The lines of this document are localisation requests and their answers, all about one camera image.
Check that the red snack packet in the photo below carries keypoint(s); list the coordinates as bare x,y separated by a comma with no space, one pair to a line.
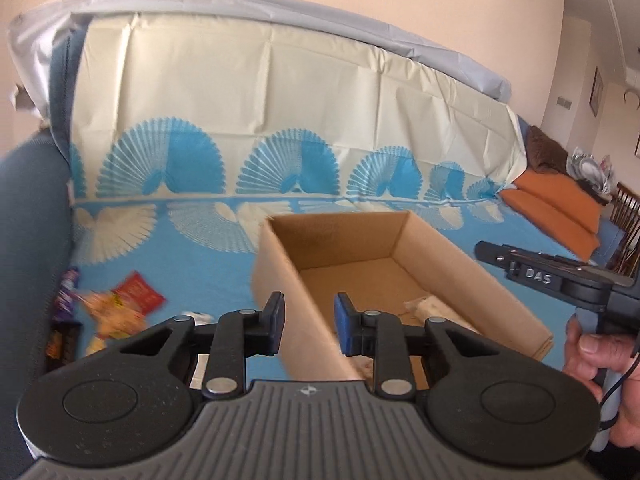
137,292

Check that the brown cardboard box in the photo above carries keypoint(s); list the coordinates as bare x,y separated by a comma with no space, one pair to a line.
350,280

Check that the dark blue sofa cushion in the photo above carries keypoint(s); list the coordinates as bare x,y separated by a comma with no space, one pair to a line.
30,220

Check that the brown cushion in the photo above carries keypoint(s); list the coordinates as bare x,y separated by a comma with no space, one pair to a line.
542,150

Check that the purple snack packet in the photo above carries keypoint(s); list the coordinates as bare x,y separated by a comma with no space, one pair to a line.
71,280
65,307

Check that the white wrapped packet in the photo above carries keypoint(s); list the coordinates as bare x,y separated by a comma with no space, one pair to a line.
425,308

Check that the wooden chair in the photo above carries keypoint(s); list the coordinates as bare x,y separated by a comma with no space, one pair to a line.
625,215

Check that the wall light switch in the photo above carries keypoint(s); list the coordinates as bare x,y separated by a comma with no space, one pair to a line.
564,103

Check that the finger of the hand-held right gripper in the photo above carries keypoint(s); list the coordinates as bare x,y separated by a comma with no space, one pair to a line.
535,275

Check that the shiny plastic bags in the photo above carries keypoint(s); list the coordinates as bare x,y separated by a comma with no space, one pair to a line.
590,172

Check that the orange cushion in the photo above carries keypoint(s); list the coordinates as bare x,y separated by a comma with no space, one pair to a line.
545,225
555,195

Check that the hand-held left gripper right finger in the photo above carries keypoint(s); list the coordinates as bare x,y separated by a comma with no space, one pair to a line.
343,325

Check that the person's right hand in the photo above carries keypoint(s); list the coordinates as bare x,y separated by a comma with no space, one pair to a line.
607,360

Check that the blue fan-print blanket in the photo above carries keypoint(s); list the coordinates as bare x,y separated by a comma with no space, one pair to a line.
200,110

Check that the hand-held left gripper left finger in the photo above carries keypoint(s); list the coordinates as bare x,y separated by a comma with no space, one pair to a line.
274,322

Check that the narrow framed wall picture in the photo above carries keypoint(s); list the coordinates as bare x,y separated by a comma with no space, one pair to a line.
596,91

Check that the clear cracker bag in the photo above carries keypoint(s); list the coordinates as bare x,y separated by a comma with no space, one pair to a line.
112,317

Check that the dark snack packet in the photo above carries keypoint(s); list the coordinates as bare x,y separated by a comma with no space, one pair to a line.
62,340

